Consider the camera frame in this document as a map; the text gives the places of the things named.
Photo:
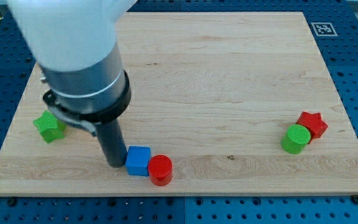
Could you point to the red cylinder block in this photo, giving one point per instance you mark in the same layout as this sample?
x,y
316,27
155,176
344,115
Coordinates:
x,y
160,170

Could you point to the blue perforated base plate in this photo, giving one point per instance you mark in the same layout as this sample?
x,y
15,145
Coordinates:
x,y
341,56

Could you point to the red star block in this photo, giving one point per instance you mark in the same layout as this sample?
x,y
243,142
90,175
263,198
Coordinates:
x,y
314,123

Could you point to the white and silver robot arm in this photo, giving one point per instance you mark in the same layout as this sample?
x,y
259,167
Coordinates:
x,y
75,45

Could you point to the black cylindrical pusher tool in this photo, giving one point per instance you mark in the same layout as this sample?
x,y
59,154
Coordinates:
x,y
112,143

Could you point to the green star block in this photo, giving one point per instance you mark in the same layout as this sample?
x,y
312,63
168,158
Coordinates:
x,y
49,127

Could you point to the blue cube block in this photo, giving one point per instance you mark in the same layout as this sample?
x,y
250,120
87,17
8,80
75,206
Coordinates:
x,y
137,160

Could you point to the green cylinder block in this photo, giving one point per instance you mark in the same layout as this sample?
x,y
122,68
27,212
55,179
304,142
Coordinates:
x,y
295,139

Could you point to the white fiducial marker tag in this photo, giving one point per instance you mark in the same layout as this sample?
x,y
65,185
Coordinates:
x,y
324,29

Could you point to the wooden board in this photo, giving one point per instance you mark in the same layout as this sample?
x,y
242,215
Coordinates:
x,y
216,92

